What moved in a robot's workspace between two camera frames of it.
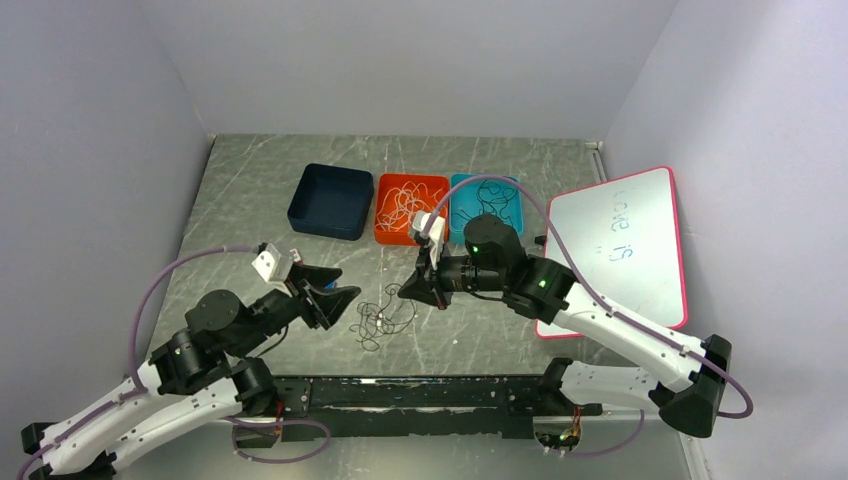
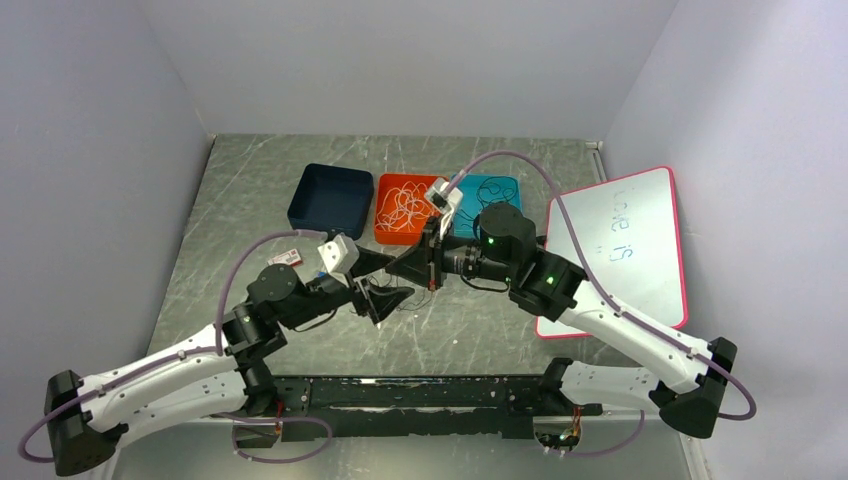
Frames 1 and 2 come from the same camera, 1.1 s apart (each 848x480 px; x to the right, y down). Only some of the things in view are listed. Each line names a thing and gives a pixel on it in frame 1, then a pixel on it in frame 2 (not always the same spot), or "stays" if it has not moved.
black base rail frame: x=424 y=406 stays
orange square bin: x=399 y=197 stays
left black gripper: x=326 y=306 to x=379 y=300
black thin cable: x=465 y=216 to x=496 y=177
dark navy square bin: x=332 y=201 stays
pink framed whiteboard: x=624 y=238 stays
